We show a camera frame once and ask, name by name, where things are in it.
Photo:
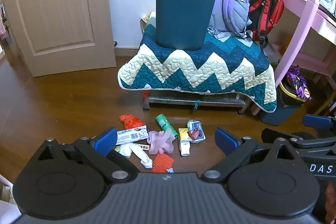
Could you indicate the white barcode snack packet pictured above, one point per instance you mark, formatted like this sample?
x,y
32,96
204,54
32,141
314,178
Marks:
x,y
132,134

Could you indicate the teal bin with yellow rim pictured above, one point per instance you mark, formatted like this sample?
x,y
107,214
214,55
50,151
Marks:
x,y
275,113

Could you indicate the teal plastic waste bin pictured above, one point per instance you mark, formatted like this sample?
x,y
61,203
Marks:
x,y
183,11

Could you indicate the green plastic roll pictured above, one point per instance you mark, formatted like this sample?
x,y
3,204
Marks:
x,y
164,123

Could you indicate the crumpled blue and red wrapper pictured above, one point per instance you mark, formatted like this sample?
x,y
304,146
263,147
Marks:
x,y
195,132

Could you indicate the white crumpled tissue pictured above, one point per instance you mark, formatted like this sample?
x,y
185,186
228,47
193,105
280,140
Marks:
x,y
141,157

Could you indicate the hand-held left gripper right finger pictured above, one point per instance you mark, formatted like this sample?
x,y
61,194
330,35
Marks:
x,y
224,140

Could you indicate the orange foam net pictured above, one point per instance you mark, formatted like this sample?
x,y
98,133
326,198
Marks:
x,y
162,162

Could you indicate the teal and cream zigzag quilt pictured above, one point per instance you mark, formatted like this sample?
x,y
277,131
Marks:
x,y
199,69

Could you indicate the white sachet strip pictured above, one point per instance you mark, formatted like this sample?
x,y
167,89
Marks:
x,y
143,146

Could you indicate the yellow and white tube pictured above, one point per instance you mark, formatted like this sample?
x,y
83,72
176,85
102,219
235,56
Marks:
x,y
184,141

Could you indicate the red plastic wrapper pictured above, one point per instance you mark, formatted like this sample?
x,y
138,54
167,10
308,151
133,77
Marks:
x,y
130,121

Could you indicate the small white wrapper scrap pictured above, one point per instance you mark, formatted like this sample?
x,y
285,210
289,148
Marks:
x,y
169,170

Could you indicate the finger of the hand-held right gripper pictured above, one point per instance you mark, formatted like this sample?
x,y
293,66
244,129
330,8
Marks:
x,y
270,134
316,121

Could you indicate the beige wooden door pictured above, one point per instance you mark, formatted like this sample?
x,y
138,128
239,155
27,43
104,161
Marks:
x,y
57,3

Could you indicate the red and black backpack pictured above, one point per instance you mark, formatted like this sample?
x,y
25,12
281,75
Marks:
x,y
265,3

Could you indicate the pink desk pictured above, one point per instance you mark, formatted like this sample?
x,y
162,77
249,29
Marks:
x,y
302,16

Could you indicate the pink plastic glove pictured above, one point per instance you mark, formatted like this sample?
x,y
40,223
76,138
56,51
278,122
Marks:
x,y
160,142

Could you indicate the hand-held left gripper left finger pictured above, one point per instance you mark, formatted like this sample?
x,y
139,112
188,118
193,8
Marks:
x,y
106,140

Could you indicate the purple snack bags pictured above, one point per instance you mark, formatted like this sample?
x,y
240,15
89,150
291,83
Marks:
x,y
298,79

